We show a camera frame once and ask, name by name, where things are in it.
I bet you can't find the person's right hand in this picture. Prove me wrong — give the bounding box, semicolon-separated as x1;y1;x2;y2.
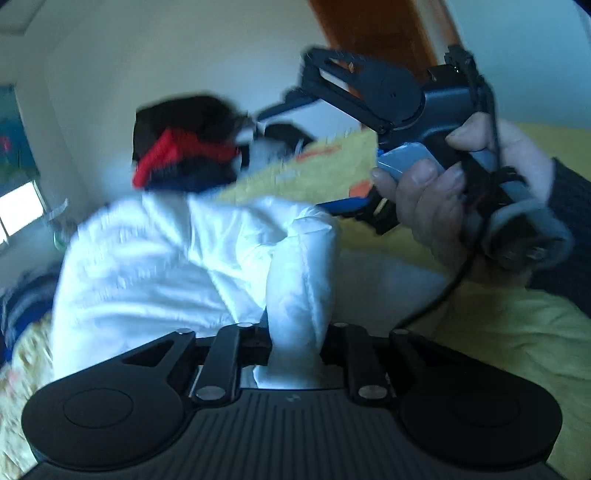
370;112;556;274

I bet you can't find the lotus flower wall poster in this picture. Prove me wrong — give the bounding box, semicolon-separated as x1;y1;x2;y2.
0;82;41;186

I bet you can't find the window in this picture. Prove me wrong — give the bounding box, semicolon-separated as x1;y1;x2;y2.
0;179;48;252

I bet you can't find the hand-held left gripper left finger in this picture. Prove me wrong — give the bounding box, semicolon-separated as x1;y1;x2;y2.
121;323;271;404

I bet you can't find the yellow floral bed blanket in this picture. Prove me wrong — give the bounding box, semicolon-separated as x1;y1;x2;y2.
0;121;591;480

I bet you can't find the blue knit blanket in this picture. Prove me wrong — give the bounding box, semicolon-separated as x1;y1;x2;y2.
0;270;63;367

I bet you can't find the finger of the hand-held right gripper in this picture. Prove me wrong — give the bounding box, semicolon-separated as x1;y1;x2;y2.
318;178;400;237
256;46;384;136

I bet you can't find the person's right forearm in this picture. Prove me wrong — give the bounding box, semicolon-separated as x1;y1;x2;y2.
525;157;591;320

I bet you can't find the black cable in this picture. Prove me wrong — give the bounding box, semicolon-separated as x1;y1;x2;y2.
401;251;492;333

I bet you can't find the pile of dark clothes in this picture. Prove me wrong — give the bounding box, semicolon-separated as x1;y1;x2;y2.
130;93;319;193

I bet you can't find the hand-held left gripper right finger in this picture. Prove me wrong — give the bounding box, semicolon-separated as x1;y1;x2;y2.
321;322;460;403

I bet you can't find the white puffer jacket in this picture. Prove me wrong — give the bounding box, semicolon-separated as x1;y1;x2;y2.
50;191;342;393

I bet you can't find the brown wooden door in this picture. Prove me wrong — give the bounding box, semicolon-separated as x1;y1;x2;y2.
308;0;459;80

